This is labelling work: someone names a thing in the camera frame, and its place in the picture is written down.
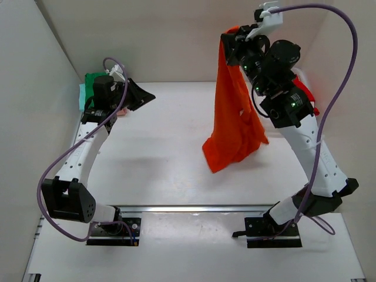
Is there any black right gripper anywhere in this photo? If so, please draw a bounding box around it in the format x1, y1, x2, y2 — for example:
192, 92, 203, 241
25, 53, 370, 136
221, 26, 270, 98

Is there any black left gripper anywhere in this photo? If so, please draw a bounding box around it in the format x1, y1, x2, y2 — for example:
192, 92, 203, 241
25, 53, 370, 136
113, 75, 157, 109

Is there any orange t shirt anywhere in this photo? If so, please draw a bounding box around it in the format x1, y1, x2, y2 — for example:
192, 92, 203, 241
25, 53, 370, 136
202, 41, 269, 173

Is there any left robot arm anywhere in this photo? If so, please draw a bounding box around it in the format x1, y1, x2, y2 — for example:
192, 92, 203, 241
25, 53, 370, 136
41, 75, 156, 234

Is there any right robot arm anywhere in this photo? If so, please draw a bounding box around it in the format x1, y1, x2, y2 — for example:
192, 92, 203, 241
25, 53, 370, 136
221, 26, 359, 235

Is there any pink folded t shirt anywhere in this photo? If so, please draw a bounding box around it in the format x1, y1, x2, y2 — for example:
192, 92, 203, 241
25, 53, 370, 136
116, 108, 127, 118

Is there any white plastic basket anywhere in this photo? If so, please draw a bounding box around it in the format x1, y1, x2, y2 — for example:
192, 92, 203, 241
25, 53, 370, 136
292, 67, 311, 90

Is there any green folded t shirt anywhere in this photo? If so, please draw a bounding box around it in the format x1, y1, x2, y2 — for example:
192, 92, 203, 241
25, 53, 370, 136
84, 72, 108, 109

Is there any teal folded t shirt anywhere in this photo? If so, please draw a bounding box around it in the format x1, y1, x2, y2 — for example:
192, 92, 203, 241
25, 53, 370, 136
79, 83, 93, 112

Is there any red t shirt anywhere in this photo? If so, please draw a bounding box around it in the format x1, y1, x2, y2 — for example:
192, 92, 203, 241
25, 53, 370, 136
293, 76, 320, 116

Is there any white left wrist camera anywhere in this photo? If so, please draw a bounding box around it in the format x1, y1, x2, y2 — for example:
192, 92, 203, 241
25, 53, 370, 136
106, 64, 126, 83

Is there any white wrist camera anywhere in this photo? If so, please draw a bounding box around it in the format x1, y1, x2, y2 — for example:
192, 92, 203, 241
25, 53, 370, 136
245, 1, 283, 42
106, 64, 126, 83

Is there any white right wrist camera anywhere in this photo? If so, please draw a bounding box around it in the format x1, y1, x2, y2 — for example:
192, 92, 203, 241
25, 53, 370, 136
245, 1, 283, 42

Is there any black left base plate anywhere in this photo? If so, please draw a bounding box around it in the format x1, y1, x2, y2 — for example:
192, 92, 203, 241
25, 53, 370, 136
86, 212, 142, 247

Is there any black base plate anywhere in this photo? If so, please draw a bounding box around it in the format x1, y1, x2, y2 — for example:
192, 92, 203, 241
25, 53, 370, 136
86, 212, 142, 247
232, 217, 303, 249

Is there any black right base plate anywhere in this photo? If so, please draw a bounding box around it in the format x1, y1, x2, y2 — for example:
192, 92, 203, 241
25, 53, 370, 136
232, 217, 303, 249

